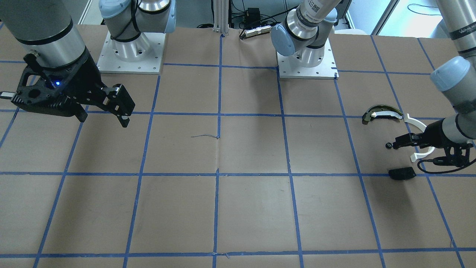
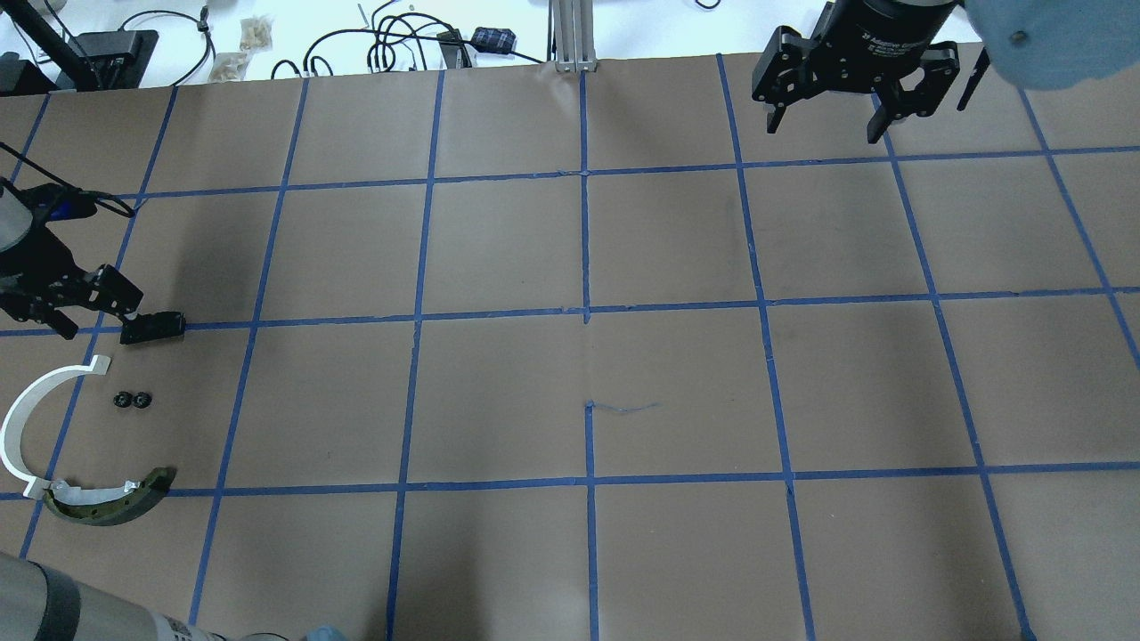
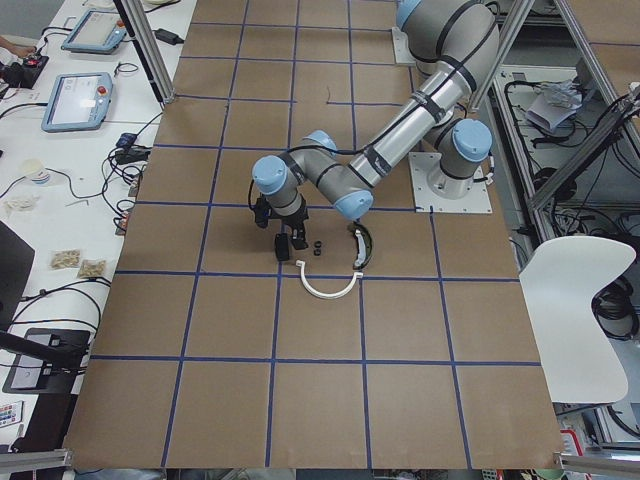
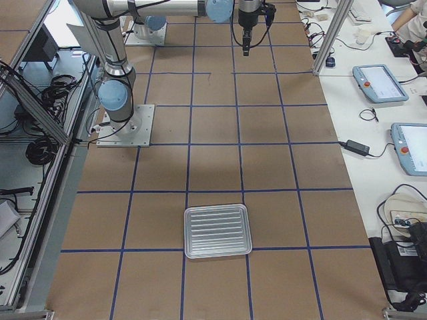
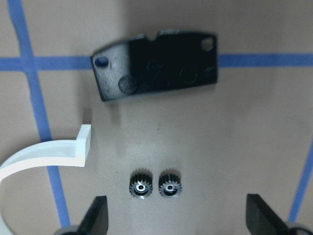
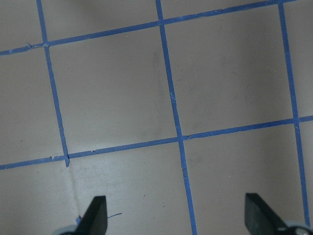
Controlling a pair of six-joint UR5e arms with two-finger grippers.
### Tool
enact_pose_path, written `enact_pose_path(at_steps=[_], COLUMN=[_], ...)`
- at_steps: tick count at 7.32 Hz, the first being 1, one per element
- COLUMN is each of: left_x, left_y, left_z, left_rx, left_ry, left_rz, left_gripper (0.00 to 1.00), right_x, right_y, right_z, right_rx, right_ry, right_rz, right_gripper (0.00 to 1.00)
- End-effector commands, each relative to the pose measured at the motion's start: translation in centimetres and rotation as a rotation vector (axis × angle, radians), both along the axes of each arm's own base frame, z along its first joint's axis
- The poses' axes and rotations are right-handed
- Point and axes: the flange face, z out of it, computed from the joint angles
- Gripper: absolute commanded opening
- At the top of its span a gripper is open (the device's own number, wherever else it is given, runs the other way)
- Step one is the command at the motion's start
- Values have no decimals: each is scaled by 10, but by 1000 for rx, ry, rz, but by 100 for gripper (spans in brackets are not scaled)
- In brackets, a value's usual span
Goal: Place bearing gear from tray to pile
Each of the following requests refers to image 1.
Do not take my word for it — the small black flat part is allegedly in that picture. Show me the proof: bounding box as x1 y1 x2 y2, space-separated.
388 167 417 181

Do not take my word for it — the black curved brake shoe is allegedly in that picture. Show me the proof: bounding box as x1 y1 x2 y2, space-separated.
362 105 403 124

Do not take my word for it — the white curved plastic part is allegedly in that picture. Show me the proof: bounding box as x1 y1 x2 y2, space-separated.
403 114 435 163

